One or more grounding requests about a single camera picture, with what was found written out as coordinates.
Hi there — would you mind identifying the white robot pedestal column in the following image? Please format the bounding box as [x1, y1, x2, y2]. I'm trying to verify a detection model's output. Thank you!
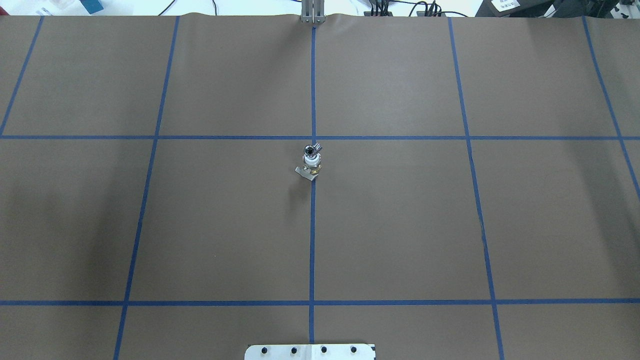
[244, 343, 377, 360]

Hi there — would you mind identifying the brown paper table mat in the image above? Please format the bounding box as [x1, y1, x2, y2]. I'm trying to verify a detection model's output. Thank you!
[1, 13, 639, 360]

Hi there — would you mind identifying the white PPR pipe fitting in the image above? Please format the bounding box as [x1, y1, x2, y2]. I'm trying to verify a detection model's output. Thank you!
[294, 153, 322, 182]

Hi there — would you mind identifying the aluminium frame post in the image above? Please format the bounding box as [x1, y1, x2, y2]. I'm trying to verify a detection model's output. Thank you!
[299, 0, 326, 25]

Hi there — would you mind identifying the blue wooden block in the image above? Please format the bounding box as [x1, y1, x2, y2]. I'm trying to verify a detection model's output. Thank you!
[79, 0, 105, 15]

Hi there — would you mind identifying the chrome metal angle valve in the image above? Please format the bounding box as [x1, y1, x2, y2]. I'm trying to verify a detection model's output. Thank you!
[303, 143, 323, 158]

